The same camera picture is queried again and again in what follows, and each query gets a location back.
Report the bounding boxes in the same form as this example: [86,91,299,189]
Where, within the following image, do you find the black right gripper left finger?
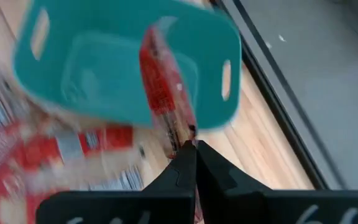
[35,139,198,224]

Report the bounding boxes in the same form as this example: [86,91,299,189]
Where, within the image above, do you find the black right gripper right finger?
[196,139,358,224]

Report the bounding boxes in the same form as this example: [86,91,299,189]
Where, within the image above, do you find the teal plastic basket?
[12,0,242,131]

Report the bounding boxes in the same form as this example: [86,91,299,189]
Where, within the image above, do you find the black metal table frame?
[211,0,329,190]

